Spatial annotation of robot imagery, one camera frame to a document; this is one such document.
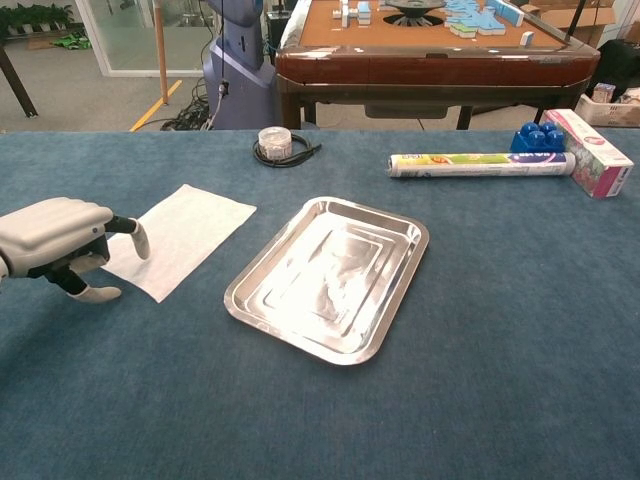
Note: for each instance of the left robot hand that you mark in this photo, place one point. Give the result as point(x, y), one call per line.
point(50, 235)

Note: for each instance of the white paper sheet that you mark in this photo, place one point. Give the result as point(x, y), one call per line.
point(190, 235)

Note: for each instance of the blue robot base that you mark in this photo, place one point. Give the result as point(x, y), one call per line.
point(240, 90)

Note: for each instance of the stainless steel tray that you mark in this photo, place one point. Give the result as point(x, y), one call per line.
point(330, 280)

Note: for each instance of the black table leg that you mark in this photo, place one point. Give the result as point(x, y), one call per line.
point(15, 80)

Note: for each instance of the green item on floor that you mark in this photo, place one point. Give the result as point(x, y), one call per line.
point(72, 40)

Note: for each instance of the white framed glass partition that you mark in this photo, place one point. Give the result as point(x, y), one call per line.
point(95, 35)

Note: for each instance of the wooden pole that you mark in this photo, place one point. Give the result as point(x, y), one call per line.
point(161, 50)

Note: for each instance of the row of potted plants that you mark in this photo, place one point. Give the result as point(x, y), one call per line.
point(35, 17)

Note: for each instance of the small round white jar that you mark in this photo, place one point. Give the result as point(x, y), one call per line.
point(274, 142)

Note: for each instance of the blue table cloth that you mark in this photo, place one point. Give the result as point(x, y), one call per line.
point(320, 425)

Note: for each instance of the small mahjong tile group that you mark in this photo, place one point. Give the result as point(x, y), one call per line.
point(352, 12)

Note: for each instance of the brown wooden mahjong table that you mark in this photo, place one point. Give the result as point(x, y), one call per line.
point(425, 70)

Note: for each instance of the cling film roll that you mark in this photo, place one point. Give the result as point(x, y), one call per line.
point(475, 165)

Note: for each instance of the blue mahjong tile cluster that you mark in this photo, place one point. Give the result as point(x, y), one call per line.
point(475, 17)

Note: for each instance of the blue toy brick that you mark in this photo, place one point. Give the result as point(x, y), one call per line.
point(537, 140)

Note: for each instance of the single blue mahjong tile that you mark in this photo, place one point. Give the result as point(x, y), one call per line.
point(526, 38)

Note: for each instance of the pink white carton box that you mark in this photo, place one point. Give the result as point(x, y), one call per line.
point(595, 160)

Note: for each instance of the black tripod stand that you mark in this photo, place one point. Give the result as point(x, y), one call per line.
point(575, 20)

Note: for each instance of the white plastic crate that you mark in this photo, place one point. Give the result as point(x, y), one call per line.
point(605, 112)

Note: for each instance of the small printed box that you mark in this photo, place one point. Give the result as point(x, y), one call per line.
point(603, 92)

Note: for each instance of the brown cardboard box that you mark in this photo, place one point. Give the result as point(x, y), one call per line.
point(590, 20)

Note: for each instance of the black bulky object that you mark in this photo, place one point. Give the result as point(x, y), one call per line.
point(620, 65)

